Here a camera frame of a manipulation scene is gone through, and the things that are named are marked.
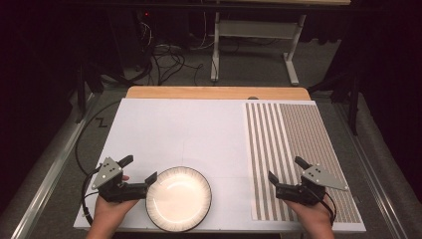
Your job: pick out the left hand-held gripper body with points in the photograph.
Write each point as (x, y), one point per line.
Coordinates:
(112, 191)

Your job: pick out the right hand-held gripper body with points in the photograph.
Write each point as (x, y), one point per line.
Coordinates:
(308, 194)

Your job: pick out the white plate with striped rim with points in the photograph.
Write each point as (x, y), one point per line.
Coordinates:
(179, 199)

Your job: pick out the person's left hand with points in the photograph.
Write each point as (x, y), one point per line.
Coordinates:
(109, 212)

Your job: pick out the person's right hand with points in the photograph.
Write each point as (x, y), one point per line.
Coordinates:
(313, 215)

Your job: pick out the beige striped placemat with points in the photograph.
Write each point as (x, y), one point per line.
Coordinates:
(298, 139)

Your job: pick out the black stand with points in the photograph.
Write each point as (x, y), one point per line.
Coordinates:
(82, 93)
(354, 99)

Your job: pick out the wooden table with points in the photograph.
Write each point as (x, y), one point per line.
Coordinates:
(215, 93)

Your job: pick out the aluminium rail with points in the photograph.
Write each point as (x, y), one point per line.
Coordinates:
(56, 166)
(371, 172)

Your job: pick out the white metal frame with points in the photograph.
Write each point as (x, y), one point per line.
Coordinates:
(255, 29)

